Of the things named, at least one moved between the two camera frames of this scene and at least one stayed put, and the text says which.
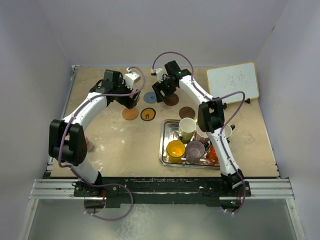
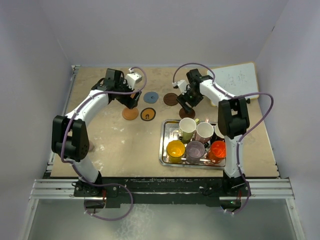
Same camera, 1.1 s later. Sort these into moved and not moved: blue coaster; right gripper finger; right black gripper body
Moved: right gripper finger; right black gripper body
Not moved: blue coaster
